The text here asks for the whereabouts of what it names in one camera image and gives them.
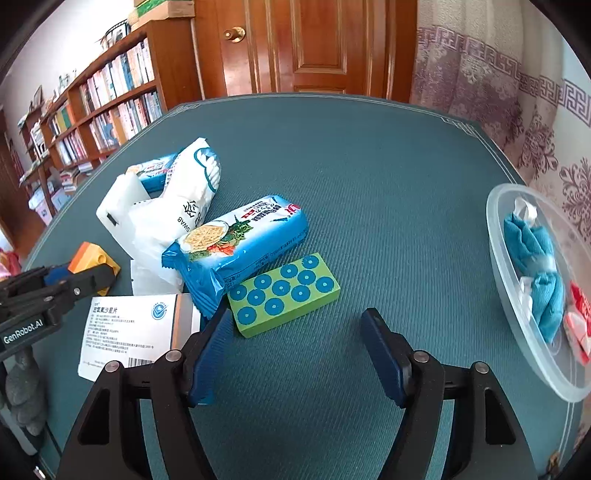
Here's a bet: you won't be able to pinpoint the patterned purple curtain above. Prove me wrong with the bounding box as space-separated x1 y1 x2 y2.
409 0 591 296

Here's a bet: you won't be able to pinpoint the blue towel pack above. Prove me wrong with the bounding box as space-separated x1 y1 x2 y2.
503 198 557 278
519 270 566 344

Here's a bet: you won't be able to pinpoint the person's left hand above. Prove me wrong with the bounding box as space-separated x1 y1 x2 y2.
2 348 50 437

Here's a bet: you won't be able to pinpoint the clear plastic bowl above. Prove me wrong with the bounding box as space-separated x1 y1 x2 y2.
486 183 591 402

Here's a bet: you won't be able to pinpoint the wooden door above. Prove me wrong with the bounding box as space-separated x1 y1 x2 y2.
194 0 416 100

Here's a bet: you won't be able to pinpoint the blue cracker packet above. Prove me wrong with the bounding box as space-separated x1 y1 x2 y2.
161 194 309 320
126 152 181 193

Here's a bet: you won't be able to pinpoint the rows of books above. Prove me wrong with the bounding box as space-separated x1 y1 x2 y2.
18 39 164 217

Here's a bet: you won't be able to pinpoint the green block with blue dots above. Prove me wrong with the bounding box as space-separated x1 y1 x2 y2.
227 253 342 339

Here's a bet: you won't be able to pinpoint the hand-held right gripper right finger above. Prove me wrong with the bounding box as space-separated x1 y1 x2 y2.
360 308 539 480

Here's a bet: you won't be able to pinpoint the wooden bookshelf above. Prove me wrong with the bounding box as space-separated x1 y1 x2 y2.
16 21 204 227

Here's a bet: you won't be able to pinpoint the white blue snack bag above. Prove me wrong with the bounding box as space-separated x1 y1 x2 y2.
159 137 221 245

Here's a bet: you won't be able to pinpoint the pink cloth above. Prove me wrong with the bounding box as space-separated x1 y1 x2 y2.
0 248 22 278

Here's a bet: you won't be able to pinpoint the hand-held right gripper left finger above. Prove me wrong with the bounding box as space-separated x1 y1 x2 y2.
55 306 236 480

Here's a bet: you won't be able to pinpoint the white plastic bag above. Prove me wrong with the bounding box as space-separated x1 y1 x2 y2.
129 198 185 296

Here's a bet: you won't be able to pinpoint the white barcode card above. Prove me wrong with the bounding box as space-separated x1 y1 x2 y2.
79 293 204 384

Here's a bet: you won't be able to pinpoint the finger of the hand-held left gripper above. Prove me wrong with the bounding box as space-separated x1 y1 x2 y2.
42 264 117 325
0 266 75 302

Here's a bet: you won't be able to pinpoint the cardboard box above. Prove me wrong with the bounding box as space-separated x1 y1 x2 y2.
139 0 195 23

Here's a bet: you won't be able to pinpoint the red white packet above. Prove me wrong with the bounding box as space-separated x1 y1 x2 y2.
563 282 591 365

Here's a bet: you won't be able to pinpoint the orange yellow toy block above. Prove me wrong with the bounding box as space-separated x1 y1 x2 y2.
68 242 122 297

